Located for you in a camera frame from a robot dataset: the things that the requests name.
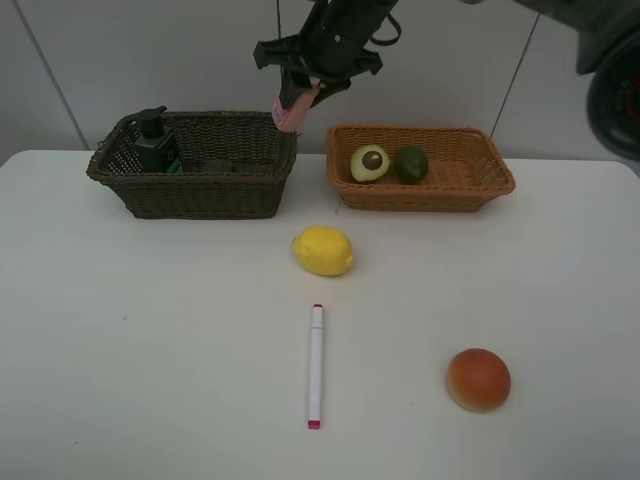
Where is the white pink marker pen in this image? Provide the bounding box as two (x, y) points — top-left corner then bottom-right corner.
(307, 304), (324, 430)

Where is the dark brown wicker basket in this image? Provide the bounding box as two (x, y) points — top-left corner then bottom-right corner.
(87, 111), (297, 220)

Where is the pink squeeze bottle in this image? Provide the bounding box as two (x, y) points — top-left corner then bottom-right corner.
(271, 85), (320, 133)

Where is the yellow lemon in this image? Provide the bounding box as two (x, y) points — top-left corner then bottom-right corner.
(292, 225), (353, 277)

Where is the black whiteboard eraser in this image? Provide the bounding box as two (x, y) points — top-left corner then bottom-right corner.
(196, 158), (258, 174)

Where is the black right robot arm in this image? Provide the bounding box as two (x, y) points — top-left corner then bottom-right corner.
(253, 1), (639, 161)

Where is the dark green pump bottle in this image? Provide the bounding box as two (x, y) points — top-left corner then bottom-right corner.
(135, 106), (182, 174)

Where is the halved avocado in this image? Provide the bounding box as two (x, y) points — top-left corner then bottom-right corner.
(350, 144), (391, 183)

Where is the green lime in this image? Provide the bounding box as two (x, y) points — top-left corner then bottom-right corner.
(393, 145), (429, 184)

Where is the orange wicker basket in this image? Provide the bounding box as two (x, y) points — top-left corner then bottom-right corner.
(327, 124), (515, 212)

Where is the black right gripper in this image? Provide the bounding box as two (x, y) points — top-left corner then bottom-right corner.
(254, 9), (384, 109)

